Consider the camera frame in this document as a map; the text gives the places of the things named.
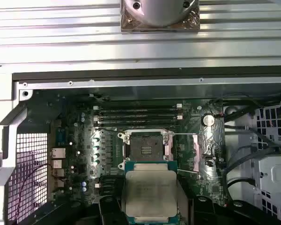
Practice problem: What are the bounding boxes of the round silver coin battery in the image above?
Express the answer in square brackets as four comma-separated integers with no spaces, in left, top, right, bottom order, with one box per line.
[202,113,215,127]

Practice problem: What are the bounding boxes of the open black PC case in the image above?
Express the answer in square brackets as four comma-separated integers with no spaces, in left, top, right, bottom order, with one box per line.
[0,65,281,225]

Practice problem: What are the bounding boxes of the CPU with silver top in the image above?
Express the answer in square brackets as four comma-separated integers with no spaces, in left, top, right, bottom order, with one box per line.
[121,160,188,225]

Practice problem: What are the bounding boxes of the green motherboard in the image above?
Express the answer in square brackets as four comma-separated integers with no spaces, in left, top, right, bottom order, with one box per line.
[49,98,226,225]

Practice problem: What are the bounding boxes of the CPU socket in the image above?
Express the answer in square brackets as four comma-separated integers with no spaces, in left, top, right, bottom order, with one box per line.
[118,129,177,163]

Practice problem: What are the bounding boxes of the wire locking lever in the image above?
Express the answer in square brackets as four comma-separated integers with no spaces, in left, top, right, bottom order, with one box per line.
[93,127,119,132]

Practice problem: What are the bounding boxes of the thick black cable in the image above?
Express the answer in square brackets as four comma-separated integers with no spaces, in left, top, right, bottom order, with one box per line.
[225,177,256,195]

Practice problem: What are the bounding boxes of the metal socket cover frame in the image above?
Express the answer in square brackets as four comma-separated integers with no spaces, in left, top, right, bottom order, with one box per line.
[163,130,206,174]

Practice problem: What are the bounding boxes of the silver perforated drive cage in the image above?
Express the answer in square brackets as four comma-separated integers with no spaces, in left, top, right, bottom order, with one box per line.
[254,100,281,225]

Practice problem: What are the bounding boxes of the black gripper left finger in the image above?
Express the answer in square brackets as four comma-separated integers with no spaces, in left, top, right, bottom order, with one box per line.
[30,195,128,225]

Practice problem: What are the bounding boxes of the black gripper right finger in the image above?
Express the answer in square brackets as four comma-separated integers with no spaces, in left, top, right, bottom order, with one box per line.
[188,194,281,225]

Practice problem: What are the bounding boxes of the RAM slot black clips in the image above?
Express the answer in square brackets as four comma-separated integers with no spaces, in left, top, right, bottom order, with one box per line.
[99,120,178,126]

